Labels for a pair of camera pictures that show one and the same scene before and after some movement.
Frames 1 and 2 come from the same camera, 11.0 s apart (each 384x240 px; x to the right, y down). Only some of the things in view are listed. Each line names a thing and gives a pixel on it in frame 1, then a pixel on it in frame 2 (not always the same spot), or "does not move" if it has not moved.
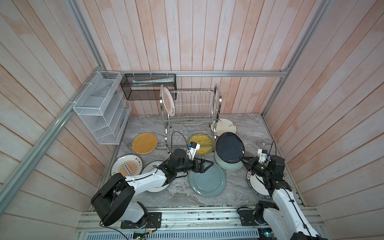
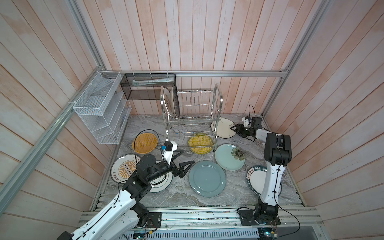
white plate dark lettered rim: [256, 183] does not move
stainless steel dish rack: [191, 116] does not move
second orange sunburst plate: [127, 165] does not move
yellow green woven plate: [205, 141] does not move
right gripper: [250, 164] -> [238, 129]
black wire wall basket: [147, 86] does not move
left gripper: [201, 169] -> [180, 171]
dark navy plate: [229, 147] -> [176, 102]
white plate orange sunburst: [168, 102] does not move
